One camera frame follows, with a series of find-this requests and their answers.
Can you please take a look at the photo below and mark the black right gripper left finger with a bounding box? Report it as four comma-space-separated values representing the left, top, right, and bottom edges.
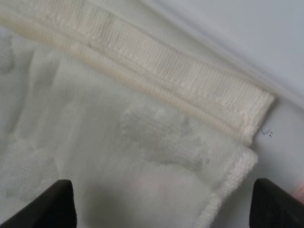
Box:
0, 180, 77, 228

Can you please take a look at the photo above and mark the pink towel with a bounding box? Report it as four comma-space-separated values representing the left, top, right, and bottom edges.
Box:
294, 184, 304, 204

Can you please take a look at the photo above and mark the cream white towel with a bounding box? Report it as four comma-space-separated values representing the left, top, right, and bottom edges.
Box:
0, 0, 274, 228

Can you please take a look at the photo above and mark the white rectangular plastic tray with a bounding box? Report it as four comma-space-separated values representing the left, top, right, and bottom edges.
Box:
142, 0, 304, 105

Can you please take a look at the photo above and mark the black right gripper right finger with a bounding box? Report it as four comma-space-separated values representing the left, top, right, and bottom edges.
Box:
249, 178, 304, 228

